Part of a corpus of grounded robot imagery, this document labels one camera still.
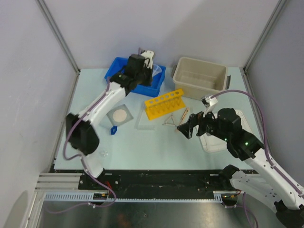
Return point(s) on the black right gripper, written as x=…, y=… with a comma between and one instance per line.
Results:
x=186, y=129

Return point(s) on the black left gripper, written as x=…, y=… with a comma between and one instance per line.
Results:
x=148, y=82

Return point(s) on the clear glass funnel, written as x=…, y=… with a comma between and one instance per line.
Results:
x=156, y=70

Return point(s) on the clear glass test tube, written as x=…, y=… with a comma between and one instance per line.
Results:
x=137, y=123

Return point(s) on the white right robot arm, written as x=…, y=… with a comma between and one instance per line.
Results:
x=278, y=190

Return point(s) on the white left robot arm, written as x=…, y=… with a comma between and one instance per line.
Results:
x=81, y=137

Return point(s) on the wooden test tube holder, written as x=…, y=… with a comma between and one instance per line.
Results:
x=184, y=115

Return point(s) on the clay pipe triangle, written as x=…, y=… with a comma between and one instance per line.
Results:
x=170, y=121

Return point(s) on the blue plastic divided bin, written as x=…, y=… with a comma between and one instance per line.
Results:
x=152, y=91

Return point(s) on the yellow test tube rack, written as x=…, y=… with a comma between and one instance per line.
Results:
x=164, y=104

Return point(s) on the beige plastic storage box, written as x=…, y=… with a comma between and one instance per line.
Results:
x=198, y=78

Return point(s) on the clear round bottom flask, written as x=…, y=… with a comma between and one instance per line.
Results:
x=101, y=153

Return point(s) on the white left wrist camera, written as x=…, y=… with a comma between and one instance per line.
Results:
x=147, y=54

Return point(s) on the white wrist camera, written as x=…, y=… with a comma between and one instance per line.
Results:
x=147, y=54
x=209, y=103

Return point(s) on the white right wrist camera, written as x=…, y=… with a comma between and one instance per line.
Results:
x=209, y=103

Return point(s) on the wire gauze with ceramic centre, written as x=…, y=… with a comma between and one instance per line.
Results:
x=119, y=115

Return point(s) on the slotted cable duct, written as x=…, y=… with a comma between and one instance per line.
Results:
x=98, y=197

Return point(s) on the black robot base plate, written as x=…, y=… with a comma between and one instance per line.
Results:
x=167, y=183

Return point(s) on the aluminium frame rail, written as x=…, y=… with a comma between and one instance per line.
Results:
x=58, y=181

